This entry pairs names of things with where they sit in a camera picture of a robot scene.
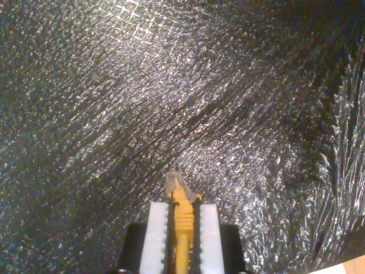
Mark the black bubble wrap mat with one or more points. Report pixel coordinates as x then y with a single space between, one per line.
171 85

